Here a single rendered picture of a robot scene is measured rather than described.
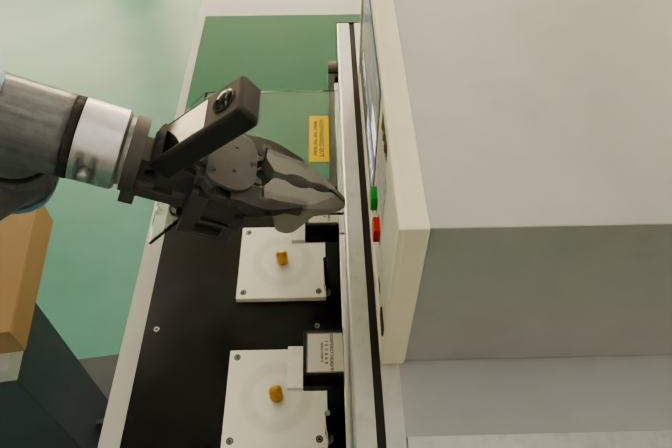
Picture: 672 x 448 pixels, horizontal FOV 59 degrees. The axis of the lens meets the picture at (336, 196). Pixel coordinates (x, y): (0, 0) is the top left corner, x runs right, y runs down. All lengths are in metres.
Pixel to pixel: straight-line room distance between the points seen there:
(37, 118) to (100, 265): 1.61
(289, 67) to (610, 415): 1.11
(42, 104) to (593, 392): 0.54
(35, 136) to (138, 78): 2.28
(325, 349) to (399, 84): 0.41
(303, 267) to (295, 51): 0.68
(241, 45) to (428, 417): 1.19
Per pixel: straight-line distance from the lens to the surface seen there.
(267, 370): 0.94
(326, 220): 0.91
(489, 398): 0.57
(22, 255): 1.13
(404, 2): 0.62
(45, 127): 0.54
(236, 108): 0.49
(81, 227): 2.25
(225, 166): 0.55
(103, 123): 0.54
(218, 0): 1.77
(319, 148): 0.81
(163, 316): 1.03
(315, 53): 1.52
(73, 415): 1.57
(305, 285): 1.01
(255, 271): 1.03
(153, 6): 3.29
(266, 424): 0.91
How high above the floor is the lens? 1.63
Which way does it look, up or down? 49 degrees down
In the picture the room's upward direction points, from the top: straight up
